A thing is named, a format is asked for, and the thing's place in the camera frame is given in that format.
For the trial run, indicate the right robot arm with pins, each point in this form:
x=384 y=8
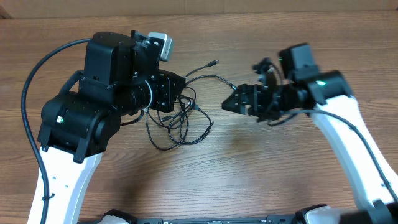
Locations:
x=297 y=87

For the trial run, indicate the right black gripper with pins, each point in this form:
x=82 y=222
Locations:
x=257 y=109

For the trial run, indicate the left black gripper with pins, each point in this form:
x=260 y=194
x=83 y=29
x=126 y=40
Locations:
x=165 y=81

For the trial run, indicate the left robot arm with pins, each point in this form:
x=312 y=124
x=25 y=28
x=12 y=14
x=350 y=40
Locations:
x=121 y=76

